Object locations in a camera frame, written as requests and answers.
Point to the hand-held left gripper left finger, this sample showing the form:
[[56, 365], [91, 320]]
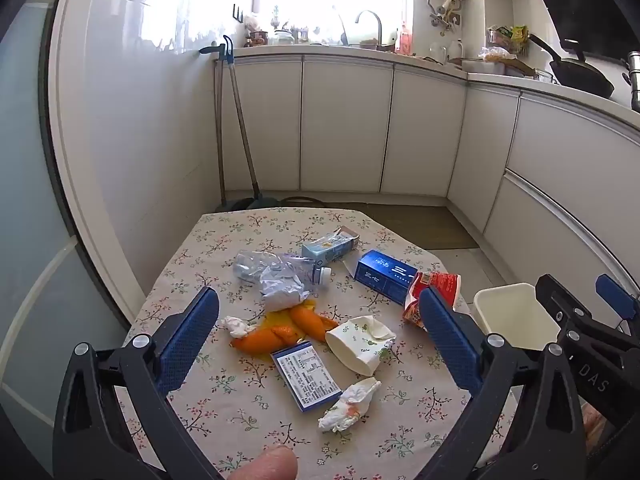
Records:
[[192, 327]]

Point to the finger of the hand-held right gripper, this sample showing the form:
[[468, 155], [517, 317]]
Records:
[[616, 297], [557, 295]]

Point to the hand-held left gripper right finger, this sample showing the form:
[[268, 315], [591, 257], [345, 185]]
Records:
[[445, 327]]

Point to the white plastic bin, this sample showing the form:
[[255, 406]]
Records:
[[517, 315]]

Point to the pale blue paper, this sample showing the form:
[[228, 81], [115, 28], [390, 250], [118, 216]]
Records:
[[282, 290]]

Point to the person's left hand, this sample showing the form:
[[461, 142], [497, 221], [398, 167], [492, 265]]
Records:
[[272, 466]]

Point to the small white tissue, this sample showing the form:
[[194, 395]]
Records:
[[237, 326]]

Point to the red snack wrapper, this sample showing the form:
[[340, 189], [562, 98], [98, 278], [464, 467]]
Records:
[[440, 282]]

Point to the orange peel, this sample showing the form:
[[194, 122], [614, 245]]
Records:
[[262, 341], [310, 322]]

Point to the dark blue carton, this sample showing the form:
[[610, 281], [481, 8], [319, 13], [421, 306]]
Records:
[[385, 275]]

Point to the crushed clear plastic bottle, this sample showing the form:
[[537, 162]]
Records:
[[250, 265]]

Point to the white floral paper cup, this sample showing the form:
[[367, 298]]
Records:
[[357, 347]]

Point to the floral tablecloth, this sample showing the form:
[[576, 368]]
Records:
[[240, 240]]

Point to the blue white small box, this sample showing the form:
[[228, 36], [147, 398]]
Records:
[[307, 375]]

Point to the stained crumpled tissue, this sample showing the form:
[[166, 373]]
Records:
[[347, 405]]

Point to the light blue milk carton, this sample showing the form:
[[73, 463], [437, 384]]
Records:
[[327, 247]]

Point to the frosted glass door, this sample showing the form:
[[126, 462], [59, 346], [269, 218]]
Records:
[[30, 210]]

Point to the black wok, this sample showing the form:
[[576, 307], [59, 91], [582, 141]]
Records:
[[582, 72]]

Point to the white kitchen cabinets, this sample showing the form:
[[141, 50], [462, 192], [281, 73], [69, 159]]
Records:
[[345, 125]]

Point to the snack bags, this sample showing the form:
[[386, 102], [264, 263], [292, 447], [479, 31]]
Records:
[[510, 37]]

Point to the red packet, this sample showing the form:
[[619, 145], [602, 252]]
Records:
[[405, 40]]

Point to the kitchen faucet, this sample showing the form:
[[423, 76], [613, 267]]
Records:
[[370, 17]]

